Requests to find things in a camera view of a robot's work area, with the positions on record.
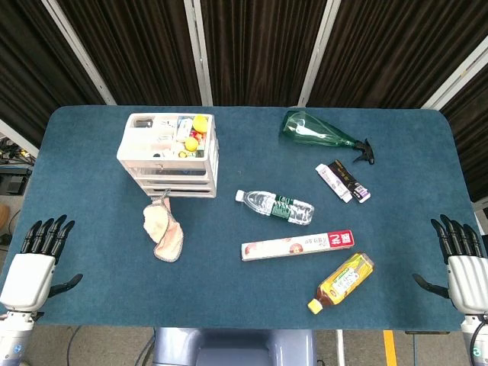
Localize long baking paper box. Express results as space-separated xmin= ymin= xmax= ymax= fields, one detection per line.
xmin=240 ymin=229 xmax=355 ymax=262

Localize grey-blue robot torso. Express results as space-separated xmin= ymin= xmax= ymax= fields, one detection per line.
xmin=152 ymin=326 xmax=317 ymax=366

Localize green spray bottle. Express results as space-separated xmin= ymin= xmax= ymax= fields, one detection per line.
xmin=279 ymin=110 xmax=376 ymax=165

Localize dark brown curtain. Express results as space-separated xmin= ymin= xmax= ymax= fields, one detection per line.
xmin=0 ymin=0 xmax=488 ymax=203

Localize white drawer organizer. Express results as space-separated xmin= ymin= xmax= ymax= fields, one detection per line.
xmin=116 ymin=112 xmax=220 ymax=199

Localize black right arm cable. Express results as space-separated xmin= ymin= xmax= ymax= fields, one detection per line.
xmin=470 ymin=318 xmax=488 ymax=356

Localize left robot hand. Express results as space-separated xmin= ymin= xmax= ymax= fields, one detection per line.
xmin=0 ymin=214 xmax=84 ymax=312

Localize yellow tea bottle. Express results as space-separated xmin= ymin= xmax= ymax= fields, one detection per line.
xmin=307 ymin=252 xmax=375 ymax=315

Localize grey floor cable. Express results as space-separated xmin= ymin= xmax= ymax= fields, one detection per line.
xmin=65 ymin=325 xmax=84 ymax=366

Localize beige cloth rag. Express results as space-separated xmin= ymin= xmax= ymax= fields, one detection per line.
xmin=143 ymin=190 xmax=185 ymax=263

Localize white toothpaste box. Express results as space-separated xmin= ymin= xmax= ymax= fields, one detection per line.
xmin=315 ymin=163 xmax=354 ymax=204

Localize white frame post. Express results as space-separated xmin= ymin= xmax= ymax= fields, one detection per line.
xmin=297 ymin=0 xmax=342 ymax=108
xmin=421 ymin=36 xmax=488 ymax=111
xmin=41 ymin=0 xmax=117 ymax=106
xmin=0 ymin=118 xmax=39 ymax=157
xmin=183 ymin=0 xmax=214 ymax=107

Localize black equipment box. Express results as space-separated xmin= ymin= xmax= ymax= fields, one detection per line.
xmin=0 ymin=165 xmax=32 ymax=196

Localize black toothpaste box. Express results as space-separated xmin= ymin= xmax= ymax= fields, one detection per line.
xmin=328 ymin=159 xmax=371 ymax=204

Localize clear water bottle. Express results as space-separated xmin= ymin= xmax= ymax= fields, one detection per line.
xmin=235 ymin=189 xmax=316 ymax=226

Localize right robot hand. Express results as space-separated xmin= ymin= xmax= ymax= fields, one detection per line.
xmin=412 ymin=213 xmax=488 ymax=316

